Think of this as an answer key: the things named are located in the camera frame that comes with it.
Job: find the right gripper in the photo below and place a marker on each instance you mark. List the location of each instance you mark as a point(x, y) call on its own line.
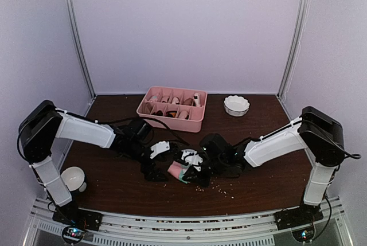
point(192, 177)

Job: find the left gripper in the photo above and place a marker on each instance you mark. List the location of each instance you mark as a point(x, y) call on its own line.
point(150, 175)

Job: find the pink patterned sock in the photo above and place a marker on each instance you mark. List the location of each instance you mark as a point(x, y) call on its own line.
point(178, 171)

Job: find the brown cream striped sock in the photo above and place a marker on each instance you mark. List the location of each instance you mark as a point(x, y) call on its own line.
point(196, 99)

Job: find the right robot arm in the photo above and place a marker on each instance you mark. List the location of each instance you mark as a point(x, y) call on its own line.
point(313, 131)

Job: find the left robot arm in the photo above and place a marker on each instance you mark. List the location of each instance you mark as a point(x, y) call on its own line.
point(47, 124)

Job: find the pink divided organizer box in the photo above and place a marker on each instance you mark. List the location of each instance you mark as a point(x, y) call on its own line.
point(174, 107)

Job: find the white scalloped bowl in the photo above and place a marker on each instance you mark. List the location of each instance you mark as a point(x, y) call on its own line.
point(236, 106)

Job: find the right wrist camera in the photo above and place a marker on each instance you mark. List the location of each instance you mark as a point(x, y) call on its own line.
point(191, 157)

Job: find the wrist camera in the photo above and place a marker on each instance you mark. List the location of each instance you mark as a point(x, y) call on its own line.
point(191, 157)
point(159, 148)

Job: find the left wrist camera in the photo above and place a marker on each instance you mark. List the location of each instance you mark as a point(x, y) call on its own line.
point(159, 148)

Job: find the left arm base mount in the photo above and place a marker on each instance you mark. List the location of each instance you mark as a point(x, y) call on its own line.
point(76, 217)

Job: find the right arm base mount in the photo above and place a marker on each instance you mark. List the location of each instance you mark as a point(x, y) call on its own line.
point(295, 217)

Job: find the aluminium front rail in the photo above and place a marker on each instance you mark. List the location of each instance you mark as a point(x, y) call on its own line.
point(241, 229)

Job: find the right aluminium corner post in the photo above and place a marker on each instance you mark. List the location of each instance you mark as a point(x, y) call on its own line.
point(294, 49)

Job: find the aluminium corner post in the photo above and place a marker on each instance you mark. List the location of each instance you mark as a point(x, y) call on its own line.
point(294, 49)
point(78, 47)

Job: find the left aluminium corner post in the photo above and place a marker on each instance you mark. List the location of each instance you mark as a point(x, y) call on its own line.
point(78, 47)

